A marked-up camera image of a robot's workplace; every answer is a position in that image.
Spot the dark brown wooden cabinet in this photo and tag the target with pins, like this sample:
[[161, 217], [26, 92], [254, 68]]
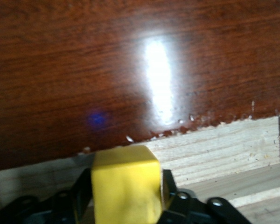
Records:
[[60, 70]]

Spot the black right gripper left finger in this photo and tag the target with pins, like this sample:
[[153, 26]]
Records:
[[60, 205]]

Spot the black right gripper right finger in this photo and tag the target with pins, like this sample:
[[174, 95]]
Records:
[[189, 210]]

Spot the yellow block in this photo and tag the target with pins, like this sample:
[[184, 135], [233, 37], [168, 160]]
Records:
[[126, 186]]

